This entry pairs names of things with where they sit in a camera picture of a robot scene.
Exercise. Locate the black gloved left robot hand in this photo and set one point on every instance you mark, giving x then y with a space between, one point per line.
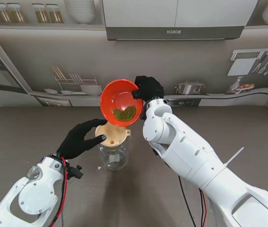
77 142

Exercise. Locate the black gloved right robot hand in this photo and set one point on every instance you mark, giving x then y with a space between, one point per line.
150 88

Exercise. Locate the orange plastic bowl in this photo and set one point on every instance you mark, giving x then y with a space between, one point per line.
117 94

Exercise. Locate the green mung beans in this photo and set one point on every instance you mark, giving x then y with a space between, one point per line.
124 114

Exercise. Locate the cream plastic funnel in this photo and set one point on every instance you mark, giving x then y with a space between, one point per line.
115 136

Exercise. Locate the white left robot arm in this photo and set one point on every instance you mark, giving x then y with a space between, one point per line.
34 196

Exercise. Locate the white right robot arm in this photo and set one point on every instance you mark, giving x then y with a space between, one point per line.
195 160

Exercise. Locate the clear glass jar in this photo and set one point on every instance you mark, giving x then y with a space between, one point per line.
113 158

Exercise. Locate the printed kitchen backdrop banner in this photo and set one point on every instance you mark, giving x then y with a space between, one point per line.
195 61

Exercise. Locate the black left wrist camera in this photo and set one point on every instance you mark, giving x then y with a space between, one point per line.
76 172

